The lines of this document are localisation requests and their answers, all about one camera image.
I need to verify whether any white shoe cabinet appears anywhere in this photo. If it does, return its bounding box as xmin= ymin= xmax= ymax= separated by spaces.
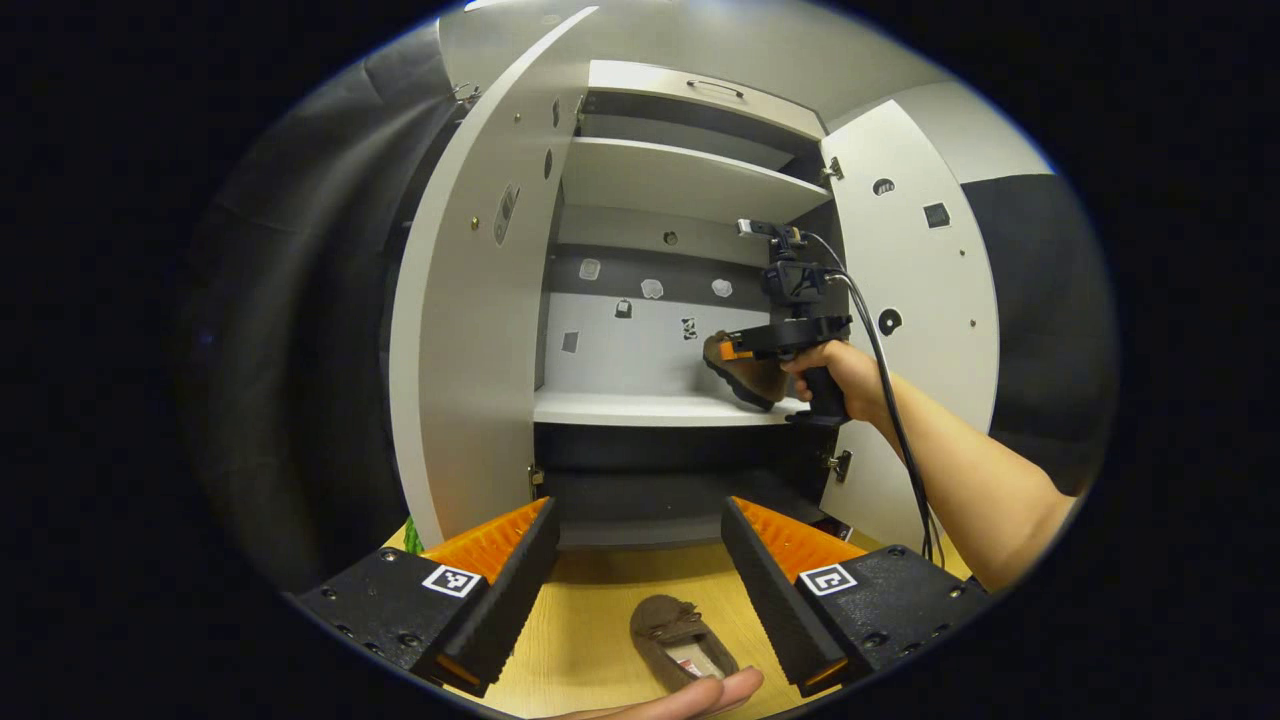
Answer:
xmin=388 ymin=5 xmax=1001 ymax=556

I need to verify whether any white cabinet door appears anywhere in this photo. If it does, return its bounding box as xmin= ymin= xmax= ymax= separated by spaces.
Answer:
xmin=388 ymin=5 xmax=601 ymax=551
xmin=820 ymin=98 xmax=1001 ymax=556

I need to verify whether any brown fuzzy shoe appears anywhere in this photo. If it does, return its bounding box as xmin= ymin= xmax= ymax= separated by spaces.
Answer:
xmin=628 ymin=594 xmax=741 ymax=694
xmin=702 ymin=330 xmax=791 ymax=413

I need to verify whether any white cabinet drawer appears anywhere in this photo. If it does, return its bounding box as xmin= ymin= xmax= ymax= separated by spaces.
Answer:
xmin=585 ymin=58 xmax=829 ymax=141

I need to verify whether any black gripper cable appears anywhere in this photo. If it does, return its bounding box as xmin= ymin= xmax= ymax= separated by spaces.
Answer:
xmin=800 ymin=230 xmax=946 ymax=566

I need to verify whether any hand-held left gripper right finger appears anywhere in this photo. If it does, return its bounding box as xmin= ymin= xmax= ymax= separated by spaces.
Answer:
xmin=720 ymin=497 xmax=991 ymax=698

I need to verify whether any black backdrop cloth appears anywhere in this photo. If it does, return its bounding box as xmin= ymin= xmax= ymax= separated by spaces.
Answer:
xmin=175 ymin=40 xmax=1116 ymax=591

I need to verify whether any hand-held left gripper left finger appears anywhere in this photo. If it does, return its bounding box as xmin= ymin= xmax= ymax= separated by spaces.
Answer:
xmin=290 ymin=497 xmax=562 ymax=699

